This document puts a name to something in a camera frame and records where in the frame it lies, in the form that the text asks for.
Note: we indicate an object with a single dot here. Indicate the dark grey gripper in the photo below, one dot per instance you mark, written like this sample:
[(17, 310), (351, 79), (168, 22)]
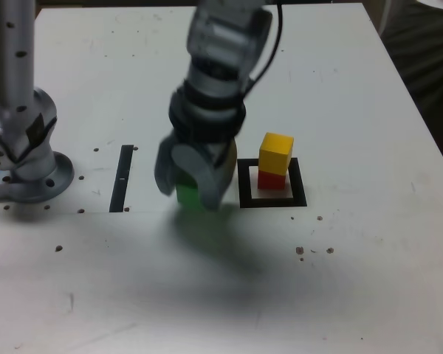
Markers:
[(219, 151)]

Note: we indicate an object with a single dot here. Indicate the green cube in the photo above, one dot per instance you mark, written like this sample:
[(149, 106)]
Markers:
[(187, 194)]

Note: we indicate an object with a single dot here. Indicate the red cube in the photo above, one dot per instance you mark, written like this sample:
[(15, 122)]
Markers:
[(271, 181)]

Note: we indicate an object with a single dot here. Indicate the yellow cube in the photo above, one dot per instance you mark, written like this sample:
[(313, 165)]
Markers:
[(275, 155)]

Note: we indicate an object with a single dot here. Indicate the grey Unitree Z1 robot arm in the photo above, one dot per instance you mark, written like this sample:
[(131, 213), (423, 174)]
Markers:
[(14, 55)]

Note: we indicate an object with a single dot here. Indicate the black tape square outline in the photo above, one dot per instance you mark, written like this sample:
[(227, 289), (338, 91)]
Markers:
[(243, 184)]

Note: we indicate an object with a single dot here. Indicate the black tape strip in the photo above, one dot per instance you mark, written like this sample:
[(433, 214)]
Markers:
[(121, 177)]

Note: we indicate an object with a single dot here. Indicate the person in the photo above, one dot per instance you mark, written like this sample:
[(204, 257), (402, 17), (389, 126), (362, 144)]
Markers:
[(424, 44)]

